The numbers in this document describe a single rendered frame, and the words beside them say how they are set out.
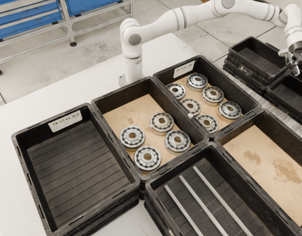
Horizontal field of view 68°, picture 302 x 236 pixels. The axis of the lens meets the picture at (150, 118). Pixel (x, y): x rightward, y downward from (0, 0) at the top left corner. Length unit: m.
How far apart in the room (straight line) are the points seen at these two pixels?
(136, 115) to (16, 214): 0.60
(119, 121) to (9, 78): 1.82
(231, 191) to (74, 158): 0.59
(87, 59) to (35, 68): 0.53
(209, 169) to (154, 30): 0.61
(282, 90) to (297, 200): 1.22
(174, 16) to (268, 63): 1.21
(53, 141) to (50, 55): 1.89
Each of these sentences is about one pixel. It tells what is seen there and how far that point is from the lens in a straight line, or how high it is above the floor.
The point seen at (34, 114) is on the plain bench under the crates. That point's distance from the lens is 1.27.
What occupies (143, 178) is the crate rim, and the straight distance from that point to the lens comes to 0.75.
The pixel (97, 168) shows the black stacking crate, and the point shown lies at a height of 0.83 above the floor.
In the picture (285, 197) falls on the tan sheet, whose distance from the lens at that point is 0.99.
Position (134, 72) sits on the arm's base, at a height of 0.86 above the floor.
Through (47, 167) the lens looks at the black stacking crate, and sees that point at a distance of 0.93.
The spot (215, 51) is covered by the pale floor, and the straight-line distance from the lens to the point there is 2.88.
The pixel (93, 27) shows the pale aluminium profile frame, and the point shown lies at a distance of 2.88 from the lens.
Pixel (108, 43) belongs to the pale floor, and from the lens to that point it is 2.83.
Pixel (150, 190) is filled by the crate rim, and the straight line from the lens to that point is 0.73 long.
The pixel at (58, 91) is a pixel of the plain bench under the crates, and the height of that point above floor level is 0.70.
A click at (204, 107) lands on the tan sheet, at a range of 1.07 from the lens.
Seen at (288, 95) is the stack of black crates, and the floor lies 0.38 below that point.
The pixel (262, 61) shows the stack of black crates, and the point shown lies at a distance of 2.09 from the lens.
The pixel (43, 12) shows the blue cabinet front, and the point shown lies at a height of 0.44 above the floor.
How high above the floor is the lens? 1.62
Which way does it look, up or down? 53 degrees down
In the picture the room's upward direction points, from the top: 5 degrees clockwise
